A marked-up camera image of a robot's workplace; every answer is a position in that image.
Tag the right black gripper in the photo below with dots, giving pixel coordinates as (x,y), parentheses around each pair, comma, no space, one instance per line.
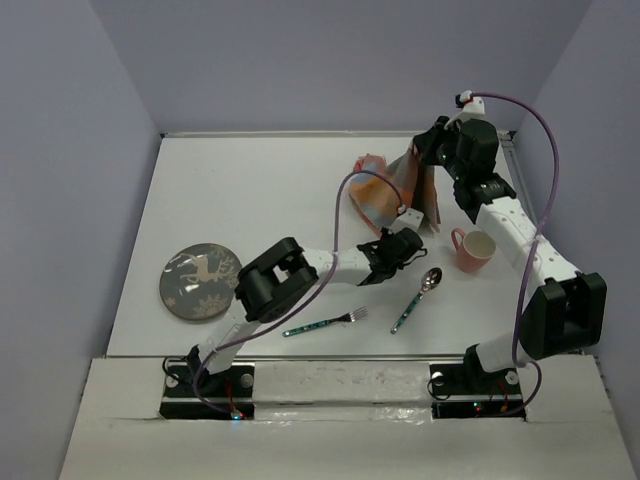
(426,141)

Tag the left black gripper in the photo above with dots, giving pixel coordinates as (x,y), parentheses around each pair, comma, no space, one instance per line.
(384,235)

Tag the orange grey checked cloth napkin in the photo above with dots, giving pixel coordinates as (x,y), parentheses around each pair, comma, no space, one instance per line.
(378,189)

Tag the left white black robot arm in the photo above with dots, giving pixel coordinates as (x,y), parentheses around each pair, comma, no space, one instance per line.
(287,276)

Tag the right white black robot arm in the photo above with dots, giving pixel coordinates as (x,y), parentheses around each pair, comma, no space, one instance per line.
(560,308)

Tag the pink ceramic mug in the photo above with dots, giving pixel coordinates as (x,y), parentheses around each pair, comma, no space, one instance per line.
(473,250)

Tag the grey plate with deer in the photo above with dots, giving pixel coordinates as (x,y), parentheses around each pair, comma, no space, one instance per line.
(198,282)

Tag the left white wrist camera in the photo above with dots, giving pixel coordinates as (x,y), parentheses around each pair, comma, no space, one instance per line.
(407,218)

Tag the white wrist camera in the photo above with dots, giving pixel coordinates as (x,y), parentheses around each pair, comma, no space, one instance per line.
(471,107)
(407,218)

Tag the spoon with green handle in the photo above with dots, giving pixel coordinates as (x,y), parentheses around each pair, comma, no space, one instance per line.
(430,280)

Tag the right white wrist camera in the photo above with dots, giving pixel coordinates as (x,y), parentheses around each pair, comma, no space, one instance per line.
(471,107)

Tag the fork with green handle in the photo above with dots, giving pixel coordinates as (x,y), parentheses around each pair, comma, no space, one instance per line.
(349,317)

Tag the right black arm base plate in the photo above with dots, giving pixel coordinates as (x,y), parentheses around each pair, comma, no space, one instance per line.
(455,397)

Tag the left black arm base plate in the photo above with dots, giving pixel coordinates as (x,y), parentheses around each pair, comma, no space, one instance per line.
(228,395)

